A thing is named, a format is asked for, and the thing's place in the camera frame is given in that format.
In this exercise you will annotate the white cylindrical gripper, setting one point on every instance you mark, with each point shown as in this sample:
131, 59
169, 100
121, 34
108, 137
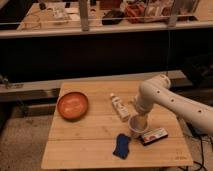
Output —
141, 121

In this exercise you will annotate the white ceramic cup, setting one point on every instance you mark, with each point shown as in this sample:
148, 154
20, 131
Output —
134, 131

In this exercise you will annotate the white tube bottle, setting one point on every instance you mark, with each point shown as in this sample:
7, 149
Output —
119, 107

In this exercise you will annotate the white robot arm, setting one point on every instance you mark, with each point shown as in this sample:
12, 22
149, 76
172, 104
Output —
156, 91

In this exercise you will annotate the black rectangular box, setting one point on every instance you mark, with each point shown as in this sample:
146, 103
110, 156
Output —
153, 136

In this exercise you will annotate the blue cloth toy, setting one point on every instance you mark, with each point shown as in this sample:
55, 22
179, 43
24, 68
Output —
122, 146

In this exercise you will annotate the wooden table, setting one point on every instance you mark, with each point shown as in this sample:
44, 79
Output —
89, 143

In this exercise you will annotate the orange wooden bowl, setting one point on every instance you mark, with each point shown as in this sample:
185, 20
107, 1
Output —
72, 105

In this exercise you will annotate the black bag on shelf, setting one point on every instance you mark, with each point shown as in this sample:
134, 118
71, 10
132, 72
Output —
112, 17

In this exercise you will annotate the red clutter on shelf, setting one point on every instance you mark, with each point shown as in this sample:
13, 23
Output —
135, 13

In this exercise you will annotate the metal post right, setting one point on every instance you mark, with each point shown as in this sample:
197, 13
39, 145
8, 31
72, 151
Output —
174, 13

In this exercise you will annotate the metal post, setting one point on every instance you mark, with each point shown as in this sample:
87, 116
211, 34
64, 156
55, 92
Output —
174, 13
83, 9

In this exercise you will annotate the metal post left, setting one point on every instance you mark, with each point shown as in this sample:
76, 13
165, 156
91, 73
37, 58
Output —
83, 9

